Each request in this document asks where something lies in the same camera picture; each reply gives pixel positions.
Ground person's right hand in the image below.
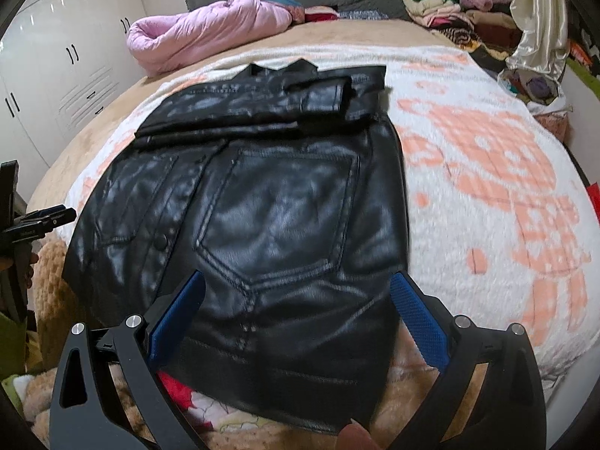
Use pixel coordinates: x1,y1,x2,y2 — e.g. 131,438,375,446
338,422,380,450

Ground bright green cloth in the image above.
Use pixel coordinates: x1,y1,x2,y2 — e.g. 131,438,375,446
0,312,30,413

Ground pink quilt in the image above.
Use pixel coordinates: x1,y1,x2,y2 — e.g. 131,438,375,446
126,0,294,75

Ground white bag of clothes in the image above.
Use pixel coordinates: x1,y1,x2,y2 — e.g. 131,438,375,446
497,68,568,113

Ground red folded cloth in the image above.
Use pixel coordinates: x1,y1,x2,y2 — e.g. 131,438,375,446
304,6,339,22

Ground white cot side panel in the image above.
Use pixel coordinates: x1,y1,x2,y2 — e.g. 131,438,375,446
562,72,600,160

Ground green cloth edge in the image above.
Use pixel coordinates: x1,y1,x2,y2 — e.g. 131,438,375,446
565,54,600,78

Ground black leather jacket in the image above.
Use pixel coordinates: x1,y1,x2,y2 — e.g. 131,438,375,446
62,58,413,434

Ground white pink printed blanket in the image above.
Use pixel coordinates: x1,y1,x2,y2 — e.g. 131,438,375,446
66,44,594,380

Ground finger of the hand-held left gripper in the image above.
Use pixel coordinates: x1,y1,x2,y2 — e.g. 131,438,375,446
16,205,66,227
34,208,78,238

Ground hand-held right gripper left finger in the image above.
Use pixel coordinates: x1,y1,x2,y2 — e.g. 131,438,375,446
49,271,209,450

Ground pink fluffy cloth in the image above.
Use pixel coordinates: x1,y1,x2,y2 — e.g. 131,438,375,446
534,111,570,144

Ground pile of folded clothes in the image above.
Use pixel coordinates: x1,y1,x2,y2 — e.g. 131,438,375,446
403,0,523,50

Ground brown floral plush blanket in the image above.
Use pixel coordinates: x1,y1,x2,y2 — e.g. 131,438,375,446
21,239,470,450

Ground white wardrobe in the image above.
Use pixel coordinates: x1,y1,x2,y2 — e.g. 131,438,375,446
0,0,146,174

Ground cream satin curtain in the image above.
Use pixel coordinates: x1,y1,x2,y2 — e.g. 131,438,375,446
506,0,570,73

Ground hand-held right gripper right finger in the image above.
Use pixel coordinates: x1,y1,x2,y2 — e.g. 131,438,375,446
389,269,548,450

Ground tan bed sheet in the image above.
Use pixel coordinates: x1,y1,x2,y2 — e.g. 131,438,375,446
28,18,470,207

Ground heap of small clothes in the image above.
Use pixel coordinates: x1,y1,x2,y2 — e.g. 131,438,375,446
567,40,594,64

